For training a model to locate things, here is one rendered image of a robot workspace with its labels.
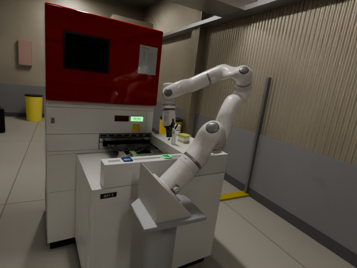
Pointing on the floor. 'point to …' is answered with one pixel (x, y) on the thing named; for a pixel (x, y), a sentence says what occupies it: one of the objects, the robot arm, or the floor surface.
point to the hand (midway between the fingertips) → (169, 134)
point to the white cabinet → (85, 210)
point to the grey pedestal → (162, 233)
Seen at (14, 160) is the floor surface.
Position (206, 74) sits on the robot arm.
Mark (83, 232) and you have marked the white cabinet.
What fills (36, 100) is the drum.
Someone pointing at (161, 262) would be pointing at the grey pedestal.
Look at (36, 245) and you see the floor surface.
